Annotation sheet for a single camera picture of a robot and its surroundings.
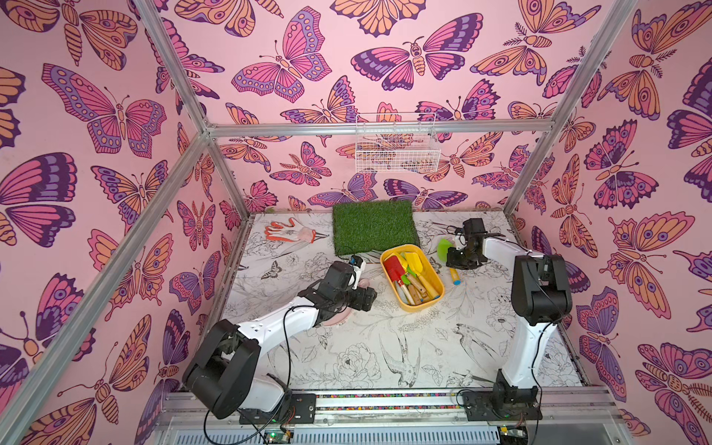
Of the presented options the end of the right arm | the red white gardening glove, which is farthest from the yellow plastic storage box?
the red white gardening glove

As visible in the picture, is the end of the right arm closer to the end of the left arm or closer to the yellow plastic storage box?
the yellow plastic storage box

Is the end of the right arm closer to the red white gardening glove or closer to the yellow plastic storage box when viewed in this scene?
the yellow plastic storage box

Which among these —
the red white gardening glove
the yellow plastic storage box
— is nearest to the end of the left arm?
the yellow plastic storage box

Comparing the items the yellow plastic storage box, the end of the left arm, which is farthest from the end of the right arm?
the end of the left arm

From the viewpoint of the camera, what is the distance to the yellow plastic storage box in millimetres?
897

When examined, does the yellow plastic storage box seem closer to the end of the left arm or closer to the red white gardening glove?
the end of the left arm
